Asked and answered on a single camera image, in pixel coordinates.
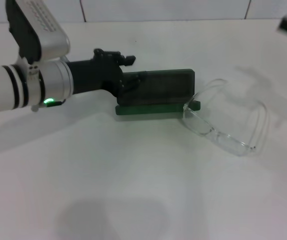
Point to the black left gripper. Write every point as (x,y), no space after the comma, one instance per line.
(96,75)

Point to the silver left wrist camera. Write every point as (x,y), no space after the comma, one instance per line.
(43,30)

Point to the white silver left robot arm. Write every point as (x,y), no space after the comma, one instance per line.
(3,87)

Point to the clear white glasses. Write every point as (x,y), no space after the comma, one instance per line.
(221,140)

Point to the green glasses case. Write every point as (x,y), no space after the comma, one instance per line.
(163,87)

